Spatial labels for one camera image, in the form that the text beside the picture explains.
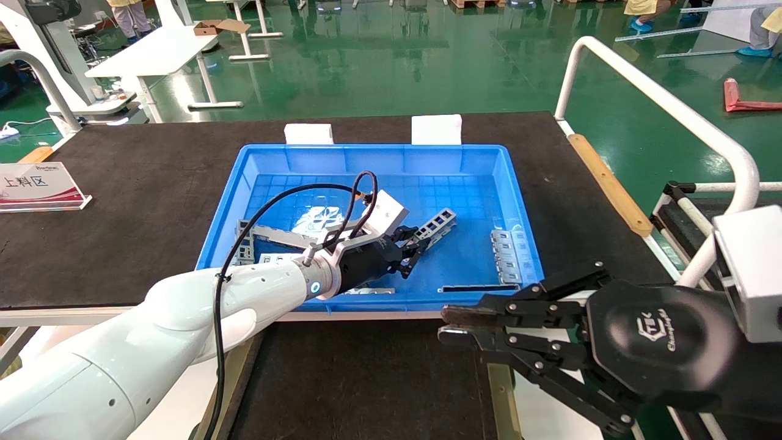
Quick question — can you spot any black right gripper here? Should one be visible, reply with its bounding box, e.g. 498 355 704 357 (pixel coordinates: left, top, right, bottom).
438 261 744 436

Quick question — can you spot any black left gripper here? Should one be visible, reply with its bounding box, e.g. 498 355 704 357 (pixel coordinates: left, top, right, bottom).
335 225 432 295

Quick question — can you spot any grey metal ladder bracket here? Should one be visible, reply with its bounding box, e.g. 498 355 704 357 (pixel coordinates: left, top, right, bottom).
414 208 458 248
236 219 255 265

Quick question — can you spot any dark flat metal strip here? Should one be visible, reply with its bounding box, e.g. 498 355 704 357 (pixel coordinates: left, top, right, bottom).
438 284 521 293

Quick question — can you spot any blue plastic bin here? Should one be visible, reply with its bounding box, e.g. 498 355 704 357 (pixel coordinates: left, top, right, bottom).
194 144 546 314

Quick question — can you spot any white label card right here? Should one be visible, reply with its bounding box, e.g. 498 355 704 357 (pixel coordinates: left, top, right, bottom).
411 115 462 145

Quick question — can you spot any white label card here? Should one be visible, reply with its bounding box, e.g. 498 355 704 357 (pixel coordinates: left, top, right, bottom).
285 124 334 145
411 115 462 145

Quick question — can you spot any flat grey metal plate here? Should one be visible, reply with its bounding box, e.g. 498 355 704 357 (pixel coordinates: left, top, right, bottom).
252 225 324 251

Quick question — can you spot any white label card left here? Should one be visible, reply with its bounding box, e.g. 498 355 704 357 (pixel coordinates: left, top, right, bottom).
285 124 334 145

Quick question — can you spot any long wooden edge strip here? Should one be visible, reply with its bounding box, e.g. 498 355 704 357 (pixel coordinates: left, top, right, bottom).
568 134 654 238

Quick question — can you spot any black cart with white bars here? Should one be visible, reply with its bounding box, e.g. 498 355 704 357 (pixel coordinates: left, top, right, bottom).
651 181 782 288

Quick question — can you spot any white tube railing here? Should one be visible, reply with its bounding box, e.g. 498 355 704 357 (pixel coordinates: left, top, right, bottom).
554 36 761 288

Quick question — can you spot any black table mat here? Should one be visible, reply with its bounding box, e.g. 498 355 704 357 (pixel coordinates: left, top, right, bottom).
0 112 674 310

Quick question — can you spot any open cardboard box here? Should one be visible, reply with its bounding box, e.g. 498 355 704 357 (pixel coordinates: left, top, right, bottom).
194 19 252 37

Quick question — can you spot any red angled object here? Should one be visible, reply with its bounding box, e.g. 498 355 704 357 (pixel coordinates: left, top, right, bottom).
724 78 782 113

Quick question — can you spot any white work table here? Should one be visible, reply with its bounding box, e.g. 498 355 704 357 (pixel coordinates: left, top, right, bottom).
86 24 244 123

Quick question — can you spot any person with blue shoe covers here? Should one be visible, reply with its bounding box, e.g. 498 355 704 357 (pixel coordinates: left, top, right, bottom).
624 0 673 34

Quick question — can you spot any aluminium profile bar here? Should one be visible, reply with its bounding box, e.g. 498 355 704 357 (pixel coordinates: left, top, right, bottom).
614 26 709 43
657 48 740 59

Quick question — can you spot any person in yellow coat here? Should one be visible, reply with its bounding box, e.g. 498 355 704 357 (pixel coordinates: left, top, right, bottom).
107 0 151 42

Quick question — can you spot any white board panel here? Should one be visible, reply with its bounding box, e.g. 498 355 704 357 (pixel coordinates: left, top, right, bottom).
703 0 780 43

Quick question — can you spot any acrylic sign with red print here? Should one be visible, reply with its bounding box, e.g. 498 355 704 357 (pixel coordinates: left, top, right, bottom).
0 162 93 213

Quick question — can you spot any person in grey trousers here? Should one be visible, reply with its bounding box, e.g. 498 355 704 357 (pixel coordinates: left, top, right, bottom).
736 6 782 59

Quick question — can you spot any grey tube railing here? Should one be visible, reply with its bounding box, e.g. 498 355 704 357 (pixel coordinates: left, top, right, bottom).
0 50 84 136

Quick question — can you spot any white machine stand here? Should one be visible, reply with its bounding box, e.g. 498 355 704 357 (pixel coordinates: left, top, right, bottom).
0 0 148 127

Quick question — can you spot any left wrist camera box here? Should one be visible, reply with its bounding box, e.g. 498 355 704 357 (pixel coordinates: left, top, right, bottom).
333 189 409 252

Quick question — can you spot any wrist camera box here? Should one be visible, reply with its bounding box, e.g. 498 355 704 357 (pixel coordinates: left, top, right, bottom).
713 205 782 344
333 189 409 252

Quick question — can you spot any slotted grey metal bracket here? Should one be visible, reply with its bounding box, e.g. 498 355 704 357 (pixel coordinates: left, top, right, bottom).
491 230 524 285

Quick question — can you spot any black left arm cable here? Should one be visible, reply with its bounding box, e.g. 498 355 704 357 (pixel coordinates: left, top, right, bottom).
202 170 379 440

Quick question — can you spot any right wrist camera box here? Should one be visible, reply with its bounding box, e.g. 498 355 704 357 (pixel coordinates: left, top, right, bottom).
713 205 782 344

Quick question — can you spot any white table frame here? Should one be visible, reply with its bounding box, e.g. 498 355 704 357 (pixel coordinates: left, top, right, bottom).
208 0 285 62

